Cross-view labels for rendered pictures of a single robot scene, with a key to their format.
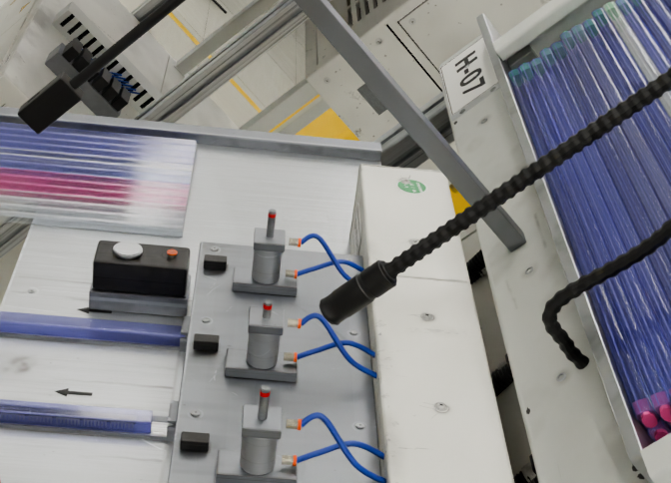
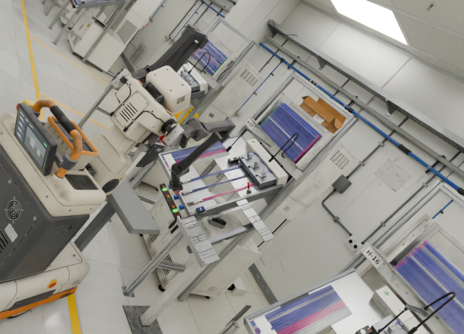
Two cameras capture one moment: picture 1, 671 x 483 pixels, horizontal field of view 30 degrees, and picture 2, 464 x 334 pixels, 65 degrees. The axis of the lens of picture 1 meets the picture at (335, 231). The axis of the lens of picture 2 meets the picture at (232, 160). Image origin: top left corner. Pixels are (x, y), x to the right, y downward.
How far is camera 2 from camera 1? 1.93 m
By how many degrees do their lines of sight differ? 21
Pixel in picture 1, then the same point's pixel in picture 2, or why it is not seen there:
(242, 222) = (233, 150)
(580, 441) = (287, 164)
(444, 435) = (275, 167)
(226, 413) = (256, 172)
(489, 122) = (257, 131)
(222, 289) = (245, 160)
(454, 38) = (221, 103)
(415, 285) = (262, 153)
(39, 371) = (231, 174)
